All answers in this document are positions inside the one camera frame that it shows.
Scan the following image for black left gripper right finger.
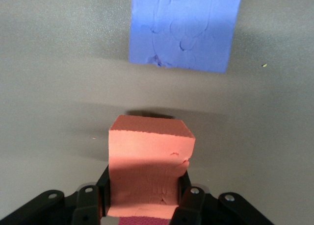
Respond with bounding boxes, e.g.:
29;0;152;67
168;171;276;225

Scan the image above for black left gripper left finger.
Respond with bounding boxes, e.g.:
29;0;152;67
0;165;111;225

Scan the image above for brown table mat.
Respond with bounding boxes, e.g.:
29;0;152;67
0;0;314;225

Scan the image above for purple foam block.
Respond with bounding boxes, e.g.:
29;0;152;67
128;0;244;74

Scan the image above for orange foam block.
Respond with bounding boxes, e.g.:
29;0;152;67
106;114;196;220

